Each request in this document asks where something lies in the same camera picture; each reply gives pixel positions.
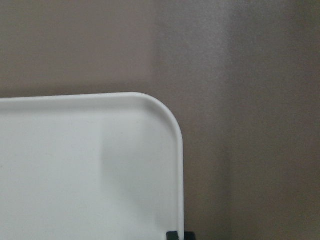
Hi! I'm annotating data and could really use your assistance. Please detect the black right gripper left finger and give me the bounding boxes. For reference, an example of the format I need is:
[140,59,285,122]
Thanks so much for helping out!
[166,231,179,240]

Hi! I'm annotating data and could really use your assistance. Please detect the cream rabbit tray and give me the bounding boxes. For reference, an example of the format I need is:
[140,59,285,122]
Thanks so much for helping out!
[0,92,185,240]

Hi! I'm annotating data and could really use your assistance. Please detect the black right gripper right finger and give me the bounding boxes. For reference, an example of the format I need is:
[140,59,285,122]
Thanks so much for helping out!
[184,231,196,240]

